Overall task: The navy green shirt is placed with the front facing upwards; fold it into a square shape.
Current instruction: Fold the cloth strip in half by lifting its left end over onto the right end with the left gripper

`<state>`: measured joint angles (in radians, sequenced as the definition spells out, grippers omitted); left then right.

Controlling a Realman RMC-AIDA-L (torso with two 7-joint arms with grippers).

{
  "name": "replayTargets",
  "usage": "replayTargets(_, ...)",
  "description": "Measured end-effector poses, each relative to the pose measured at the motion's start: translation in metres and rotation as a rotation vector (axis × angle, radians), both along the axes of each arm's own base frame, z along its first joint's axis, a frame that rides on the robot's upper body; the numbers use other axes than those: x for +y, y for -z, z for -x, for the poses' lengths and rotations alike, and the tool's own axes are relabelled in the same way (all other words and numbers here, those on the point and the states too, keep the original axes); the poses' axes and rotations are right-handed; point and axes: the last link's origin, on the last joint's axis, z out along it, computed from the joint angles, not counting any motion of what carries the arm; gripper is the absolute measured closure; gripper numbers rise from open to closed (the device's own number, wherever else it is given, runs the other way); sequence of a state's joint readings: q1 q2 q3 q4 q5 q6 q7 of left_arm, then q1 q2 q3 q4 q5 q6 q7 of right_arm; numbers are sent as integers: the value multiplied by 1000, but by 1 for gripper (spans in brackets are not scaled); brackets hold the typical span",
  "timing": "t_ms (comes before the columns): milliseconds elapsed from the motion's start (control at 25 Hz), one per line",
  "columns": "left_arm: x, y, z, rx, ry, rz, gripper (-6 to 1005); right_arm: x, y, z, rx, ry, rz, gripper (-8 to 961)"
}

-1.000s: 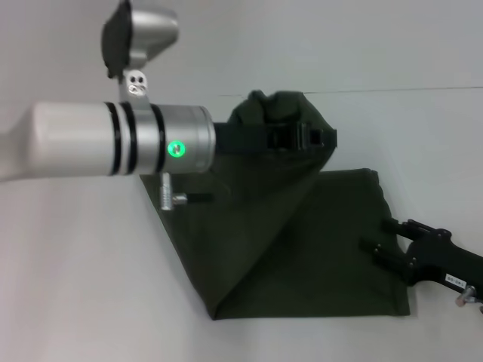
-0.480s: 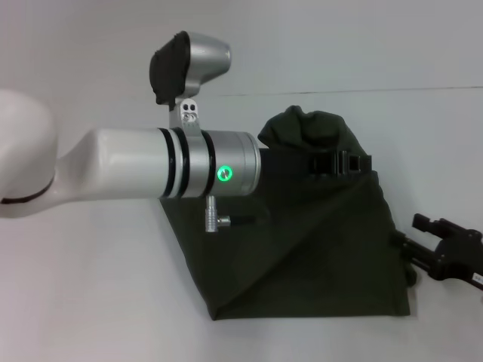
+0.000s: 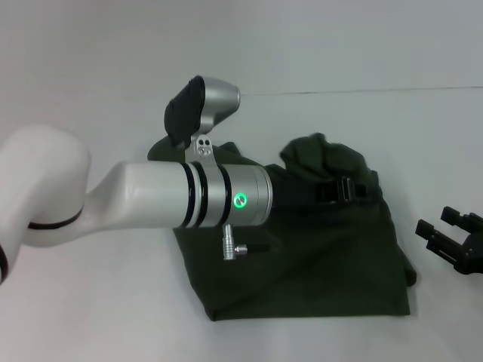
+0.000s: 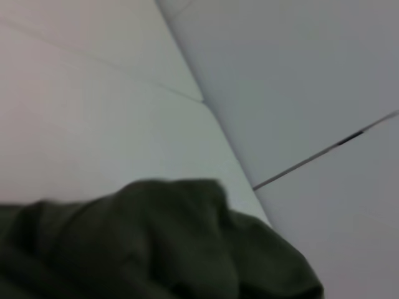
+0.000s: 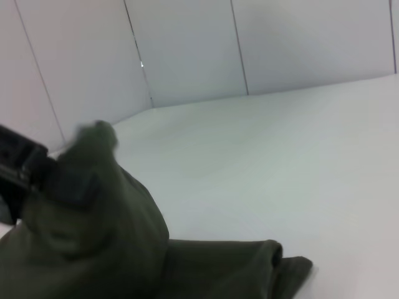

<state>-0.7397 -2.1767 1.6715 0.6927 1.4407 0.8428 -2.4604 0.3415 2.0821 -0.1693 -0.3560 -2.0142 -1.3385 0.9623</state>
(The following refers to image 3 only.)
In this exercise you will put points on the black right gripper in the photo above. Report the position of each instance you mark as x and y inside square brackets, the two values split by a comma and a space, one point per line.
[471, 252]

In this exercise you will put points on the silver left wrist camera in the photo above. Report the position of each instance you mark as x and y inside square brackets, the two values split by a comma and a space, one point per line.
[200, 109]

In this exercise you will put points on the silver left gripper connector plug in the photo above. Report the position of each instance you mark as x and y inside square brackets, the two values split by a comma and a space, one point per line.
[231, 243]

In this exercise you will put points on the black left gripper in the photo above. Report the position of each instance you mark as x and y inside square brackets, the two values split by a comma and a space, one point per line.
[292, 192]

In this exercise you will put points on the dark green FREE! t-shirt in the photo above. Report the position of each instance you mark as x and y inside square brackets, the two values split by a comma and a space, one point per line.
[320, 256]

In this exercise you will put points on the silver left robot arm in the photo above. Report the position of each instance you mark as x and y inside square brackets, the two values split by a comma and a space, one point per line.
[113, 196]

